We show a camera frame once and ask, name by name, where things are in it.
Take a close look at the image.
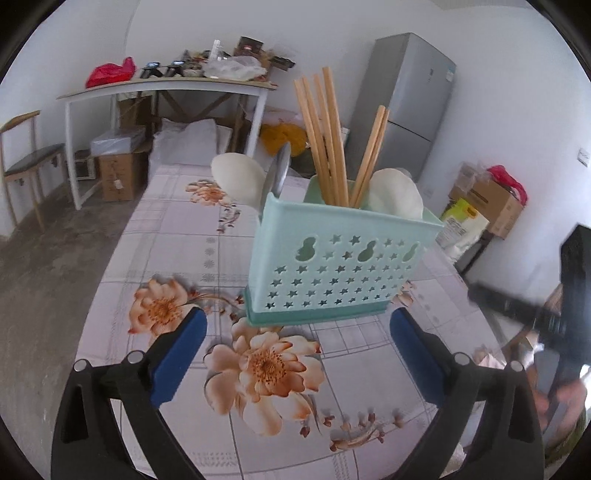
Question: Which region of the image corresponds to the open cardboard box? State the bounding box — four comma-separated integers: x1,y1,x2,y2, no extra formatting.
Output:
450,178,525,240

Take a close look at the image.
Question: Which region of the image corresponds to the red plastic bag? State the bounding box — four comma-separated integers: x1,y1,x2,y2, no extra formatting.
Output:
85,56,138,88

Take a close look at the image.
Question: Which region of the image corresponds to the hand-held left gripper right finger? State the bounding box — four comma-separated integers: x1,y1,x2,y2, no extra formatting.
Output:
389,307,546,480

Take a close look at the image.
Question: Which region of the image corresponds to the wooden chair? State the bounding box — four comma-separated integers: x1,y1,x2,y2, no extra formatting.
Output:
0,110,68,232

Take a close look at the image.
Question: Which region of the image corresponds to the white sack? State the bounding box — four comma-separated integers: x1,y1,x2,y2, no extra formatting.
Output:
148,117,234,167

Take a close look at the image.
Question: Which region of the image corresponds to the yellow and white bag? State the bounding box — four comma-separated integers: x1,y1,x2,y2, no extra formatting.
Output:
436,198,490,259

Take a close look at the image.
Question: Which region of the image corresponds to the white plastic bag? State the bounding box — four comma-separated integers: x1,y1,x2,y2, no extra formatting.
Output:
203,55,269,80

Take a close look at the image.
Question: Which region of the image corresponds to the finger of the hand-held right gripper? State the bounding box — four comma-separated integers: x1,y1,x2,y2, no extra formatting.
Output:
467,282,563,339

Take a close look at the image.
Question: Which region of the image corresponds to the floral tablecloth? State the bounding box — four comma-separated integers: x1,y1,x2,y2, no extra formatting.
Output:
76,164,509,480

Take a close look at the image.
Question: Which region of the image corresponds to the pile of wooden chopsticks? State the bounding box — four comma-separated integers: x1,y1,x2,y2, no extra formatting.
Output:
295,67,390,208

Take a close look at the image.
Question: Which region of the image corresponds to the white wrapped package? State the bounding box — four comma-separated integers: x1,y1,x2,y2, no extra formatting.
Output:
90,127,146,158

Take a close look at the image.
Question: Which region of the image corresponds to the dark brown box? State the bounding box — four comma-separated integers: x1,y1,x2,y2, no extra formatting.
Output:
236,36,265,58

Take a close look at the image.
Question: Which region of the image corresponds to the metal spoon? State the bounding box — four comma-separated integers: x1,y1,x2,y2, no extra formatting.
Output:
260,141,293,217

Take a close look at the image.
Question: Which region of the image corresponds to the white table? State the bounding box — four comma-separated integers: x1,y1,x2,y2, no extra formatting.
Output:
56,76,278,210

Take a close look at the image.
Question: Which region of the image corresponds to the brown cardboard box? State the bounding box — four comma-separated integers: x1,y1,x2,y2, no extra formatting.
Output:
98,152,148,202

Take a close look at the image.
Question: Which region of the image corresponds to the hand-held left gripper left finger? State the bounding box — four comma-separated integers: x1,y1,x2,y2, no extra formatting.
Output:
51,306,208,480

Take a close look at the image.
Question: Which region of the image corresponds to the grey refrigerator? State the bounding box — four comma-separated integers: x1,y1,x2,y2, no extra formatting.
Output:
344,32,458,183

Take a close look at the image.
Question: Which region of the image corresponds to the white ceramic spoon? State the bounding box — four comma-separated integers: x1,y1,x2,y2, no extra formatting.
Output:
368,168,424,220
211,152,267,215

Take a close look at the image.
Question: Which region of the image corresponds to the small wooden frame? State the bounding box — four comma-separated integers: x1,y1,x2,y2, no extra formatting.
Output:
74,148,98,181

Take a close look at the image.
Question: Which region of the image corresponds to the mint green utensil holder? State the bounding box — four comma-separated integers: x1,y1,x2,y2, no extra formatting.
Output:
245,175,445,328

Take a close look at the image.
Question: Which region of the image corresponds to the person's right hand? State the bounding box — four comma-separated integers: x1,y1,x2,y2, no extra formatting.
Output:
536,381,589,432

